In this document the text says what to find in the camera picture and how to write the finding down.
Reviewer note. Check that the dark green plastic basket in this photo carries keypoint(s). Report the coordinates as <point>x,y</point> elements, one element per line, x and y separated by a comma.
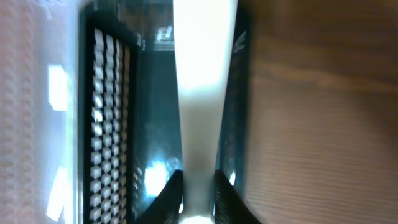
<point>129,140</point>

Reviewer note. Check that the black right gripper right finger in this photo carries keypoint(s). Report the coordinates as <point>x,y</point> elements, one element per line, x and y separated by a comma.
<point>229,208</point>

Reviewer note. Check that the white wide-handled plastic fork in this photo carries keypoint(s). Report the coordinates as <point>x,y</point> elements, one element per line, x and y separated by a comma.
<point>203,33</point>

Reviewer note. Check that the white perforated plastic basket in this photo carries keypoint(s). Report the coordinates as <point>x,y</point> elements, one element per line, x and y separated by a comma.
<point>38,111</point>

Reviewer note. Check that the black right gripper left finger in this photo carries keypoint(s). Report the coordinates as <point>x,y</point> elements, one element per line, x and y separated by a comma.
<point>165,208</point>

